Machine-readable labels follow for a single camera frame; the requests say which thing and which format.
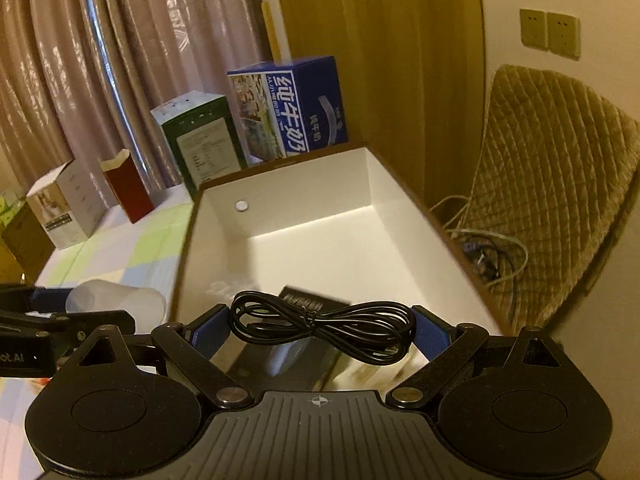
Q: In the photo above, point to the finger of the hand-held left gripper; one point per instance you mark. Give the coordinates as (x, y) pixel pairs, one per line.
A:
(47, 299)
(105, 321)

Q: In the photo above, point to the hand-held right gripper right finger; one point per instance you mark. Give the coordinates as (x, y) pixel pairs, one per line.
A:
(432, 335)

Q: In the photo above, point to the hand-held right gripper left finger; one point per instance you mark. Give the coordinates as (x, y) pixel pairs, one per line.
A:
(212, 330)

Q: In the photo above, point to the clear plastic cup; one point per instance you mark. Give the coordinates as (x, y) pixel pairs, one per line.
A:
(115, 300)

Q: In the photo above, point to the black shaver box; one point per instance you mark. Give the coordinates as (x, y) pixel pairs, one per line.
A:
(260, 360)

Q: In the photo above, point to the brown storage box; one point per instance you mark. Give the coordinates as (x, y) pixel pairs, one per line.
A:
(325, 250)

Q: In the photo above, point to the brown cardboard box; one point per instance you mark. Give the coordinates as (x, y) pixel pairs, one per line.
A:
(25, 240)

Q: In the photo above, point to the plaid tablecloth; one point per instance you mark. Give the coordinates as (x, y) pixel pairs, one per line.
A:
(150, 245)

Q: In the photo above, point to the white product box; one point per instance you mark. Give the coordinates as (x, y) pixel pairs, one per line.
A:
(65, 205)

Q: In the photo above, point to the dark red box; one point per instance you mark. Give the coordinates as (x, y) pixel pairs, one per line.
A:
(130, 190)

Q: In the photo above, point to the green milk carton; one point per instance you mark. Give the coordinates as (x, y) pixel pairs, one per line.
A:
(205, 145)

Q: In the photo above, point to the chair with quilted cover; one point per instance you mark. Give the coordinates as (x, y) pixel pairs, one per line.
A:
(560, 185)

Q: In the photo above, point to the blue milk carton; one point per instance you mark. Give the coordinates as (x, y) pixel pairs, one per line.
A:
(310, 105)

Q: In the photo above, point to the silver metal pipe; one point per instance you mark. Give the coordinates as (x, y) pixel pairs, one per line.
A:
(107, 60)

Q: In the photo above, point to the wooden door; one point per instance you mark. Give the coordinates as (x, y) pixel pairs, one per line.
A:
(375, 60)

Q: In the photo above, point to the pink curtain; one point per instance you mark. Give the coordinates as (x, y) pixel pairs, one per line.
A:
(190, 35)

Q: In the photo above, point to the beige wall socket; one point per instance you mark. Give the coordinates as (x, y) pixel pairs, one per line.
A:
(563, 35)
(533, 29)

